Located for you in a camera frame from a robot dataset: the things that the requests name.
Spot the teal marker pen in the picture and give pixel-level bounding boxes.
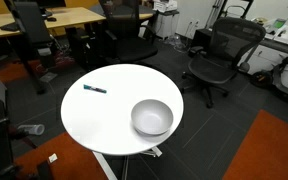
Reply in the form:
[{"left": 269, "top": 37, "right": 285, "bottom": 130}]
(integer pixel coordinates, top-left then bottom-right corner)
[{"left": 83, "top": 84, "right": 108, "bottom": 95}]

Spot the white round bowl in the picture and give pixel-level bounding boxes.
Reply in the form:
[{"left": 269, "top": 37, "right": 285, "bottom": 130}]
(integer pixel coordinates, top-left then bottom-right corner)
[{"left": 130, "top": 98, "right": 175, "bottom": 137}]

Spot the black padded office chair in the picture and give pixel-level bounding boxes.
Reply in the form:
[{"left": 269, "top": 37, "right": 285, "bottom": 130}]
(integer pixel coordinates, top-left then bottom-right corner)
[{"left": 98, "top": 0, "right": 159, "bottom": 64}]

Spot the white small cabinet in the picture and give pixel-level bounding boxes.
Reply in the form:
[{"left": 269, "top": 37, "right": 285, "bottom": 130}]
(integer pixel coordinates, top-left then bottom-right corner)
[{"left": 155, "top": 11, "right": 180, "bottom": 40}]

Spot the black mesh office chair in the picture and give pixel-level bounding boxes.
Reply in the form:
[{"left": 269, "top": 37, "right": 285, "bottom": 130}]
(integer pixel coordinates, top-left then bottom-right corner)
[{"left": 181, "top": 17, "right": 267, "bottom": 109}]

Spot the black computer tower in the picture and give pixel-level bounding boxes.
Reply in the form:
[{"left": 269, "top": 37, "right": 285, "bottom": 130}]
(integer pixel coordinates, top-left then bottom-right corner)
[{"left": 65, "top": 26, "right": 99, "bottom": 69}]

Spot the black box on floor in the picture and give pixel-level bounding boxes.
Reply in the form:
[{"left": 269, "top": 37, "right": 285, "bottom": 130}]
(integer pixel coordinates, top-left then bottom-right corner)
[{"left": 193, "top": 28, "right": 216, "bottom": 52}]

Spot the white table base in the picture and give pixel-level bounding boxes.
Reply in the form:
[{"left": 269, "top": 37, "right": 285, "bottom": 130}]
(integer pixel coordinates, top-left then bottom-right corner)
[{"left": 92, "top": 145, "right": 163, "bottom": 180}]

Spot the white printer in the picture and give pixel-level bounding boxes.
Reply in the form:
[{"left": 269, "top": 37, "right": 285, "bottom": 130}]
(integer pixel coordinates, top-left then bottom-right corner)
[{"left": 153, "top": 0, "right": 179, "bottom": 14}]

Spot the light wooden desk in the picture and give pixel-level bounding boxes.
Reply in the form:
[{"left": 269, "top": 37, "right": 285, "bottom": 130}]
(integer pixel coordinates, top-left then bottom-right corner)
[{"left": 0, "top": 6, "right": 107, "bottom": 38}]

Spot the grey metal tripod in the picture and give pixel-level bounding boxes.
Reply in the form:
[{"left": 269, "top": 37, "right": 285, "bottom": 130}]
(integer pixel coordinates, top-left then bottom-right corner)
[{"left": 205, "top": 0, "right": 228, "bottom": 30}]

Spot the small white card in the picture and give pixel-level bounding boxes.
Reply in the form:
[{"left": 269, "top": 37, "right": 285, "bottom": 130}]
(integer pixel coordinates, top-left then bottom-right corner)
[{"left": 48, "top": 153, "right": 59, "bottom": 164}]

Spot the clear plastic cup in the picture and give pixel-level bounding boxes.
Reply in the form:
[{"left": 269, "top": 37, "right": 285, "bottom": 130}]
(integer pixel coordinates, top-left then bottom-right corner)
[{"left": 17, "top": 123, "right": 46, "bottom": 136}]

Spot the black electric scooter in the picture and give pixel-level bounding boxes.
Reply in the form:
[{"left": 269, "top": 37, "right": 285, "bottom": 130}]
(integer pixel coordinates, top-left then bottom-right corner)
[{"left": 248, "top": 49, "right": 288, "bottom": 104}]

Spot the white long counter desk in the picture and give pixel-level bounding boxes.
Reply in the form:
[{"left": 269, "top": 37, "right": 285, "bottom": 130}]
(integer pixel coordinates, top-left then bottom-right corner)
[{"left": 240, "top": 19, "right": 288, "bottom": 95}]

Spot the black keyboard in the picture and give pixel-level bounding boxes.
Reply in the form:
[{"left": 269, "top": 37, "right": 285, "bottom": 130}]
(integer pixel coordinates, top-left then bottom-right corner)
[{"left": 0, "top": 22, "right": 20, "bottom": 33}]

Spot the green small device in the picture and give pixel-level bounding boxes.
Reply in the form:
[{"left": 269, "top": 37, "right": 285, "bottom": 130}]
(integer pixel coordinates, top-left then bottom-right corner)
[{"left": 272, "top": 18, "right": 287, "bottom": 30}]

